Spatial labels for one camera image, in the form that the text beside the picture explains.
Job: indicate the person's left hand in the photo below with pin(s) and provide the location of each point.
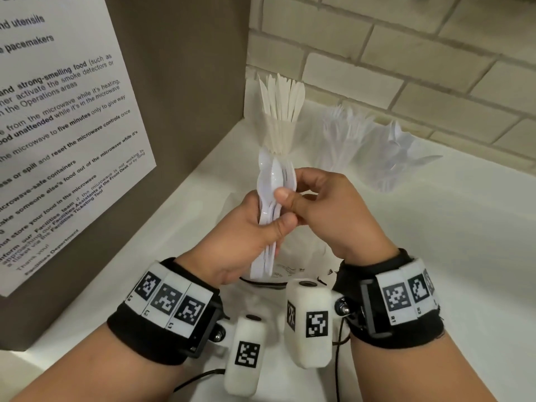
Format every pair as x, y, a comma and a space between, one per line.
228, 242

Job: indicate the person's right hand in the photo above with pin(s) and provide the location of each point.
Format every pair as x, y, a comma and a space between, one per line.
343, 213

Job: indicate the person's right thumb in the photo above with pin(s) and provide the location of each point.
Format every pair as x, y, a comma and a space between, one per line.
291, 203

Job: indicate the person's left thumb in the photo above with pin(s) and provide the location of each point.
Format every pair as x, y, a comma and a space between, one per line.
278, 228

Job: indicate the bundle of white plastic spoons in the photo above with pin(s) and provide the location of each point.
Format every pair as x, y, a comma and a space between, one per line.
270, 192

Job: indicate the person's right forearm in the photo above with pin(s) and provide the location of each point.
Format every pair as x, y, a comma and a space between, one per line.
418, 372

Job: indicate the person's left forearm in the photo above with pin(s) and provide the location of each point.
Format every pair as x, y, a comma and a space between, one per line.
104, 368

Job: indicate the clear plastic bag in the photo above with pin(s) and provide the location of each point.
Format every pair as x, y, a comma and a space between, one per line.
310, 251

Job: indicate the bunch of clear plastic forks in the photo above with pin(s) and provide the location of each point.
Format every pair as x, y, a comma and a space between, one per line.
343, 133

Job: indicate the bunch of cream plastic knives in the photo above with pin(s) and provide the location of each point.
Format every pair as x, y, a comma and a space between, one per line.
282, 112

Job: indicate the bunch of clear plastic cutlery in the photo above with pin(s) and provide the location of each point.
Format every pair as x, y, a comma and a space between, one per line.
398, 159

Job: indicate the black left wristband with markers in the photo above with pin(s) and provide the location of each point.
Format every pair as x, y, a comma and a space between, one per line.
167, 305

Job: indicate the black wristband with markers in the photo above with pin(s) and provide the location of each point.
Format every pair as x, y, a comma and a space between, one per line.
167, 305
393, 301

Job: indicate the black right wristband with markers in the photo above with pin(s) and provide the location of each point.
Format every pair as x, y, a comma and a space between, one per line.
393, 301

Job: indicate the brown cabinet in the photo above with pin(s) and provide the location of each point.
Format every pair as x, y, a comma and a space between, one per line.
184, 87

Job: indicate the white printed notice sheet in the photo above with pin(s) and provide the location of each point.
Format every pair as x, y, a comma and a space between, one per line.
54, 133

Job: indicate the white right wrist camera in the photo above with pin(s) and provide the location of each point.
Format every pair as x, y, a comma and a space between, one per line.
312, 322

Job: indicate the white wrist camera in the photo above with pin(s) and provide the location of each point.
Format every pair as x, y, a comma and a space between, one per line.
312, 322
247, 355

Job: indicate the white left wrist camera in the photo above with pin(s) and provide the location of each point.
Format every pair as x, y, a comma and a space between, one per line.
247, 355

